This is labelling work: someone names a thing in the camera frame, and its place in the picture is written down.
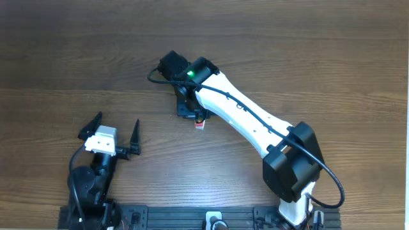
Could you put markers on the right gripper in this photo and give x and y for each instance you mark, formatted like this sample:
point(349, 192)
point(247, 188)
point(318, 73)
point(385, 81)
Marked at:
point(187, 107)

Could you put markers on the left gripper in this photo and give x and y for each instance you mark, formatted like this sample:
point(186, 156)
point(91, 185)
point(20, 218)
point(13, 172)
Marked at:
point(123, 152)

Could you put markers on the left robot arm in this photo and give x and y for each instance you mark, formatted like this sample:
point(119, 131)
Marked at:
point(89, 185)

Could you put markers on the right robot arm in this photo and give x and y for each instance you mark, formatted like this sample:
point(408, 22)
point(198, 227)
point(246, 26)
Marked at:
point(236, 111)

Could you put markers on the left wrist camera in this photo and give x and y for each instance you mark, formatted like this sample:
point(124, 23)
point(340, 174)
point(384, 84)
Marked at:
point(101, 140)

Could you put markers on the mounting rail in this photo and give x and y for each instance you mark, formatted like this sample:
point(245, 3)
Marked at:
point(185, 218)

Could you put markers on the red cube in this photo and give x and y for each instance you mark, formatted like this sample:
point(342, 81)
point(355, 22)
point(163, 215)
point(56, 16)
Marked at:
point(199, 125)

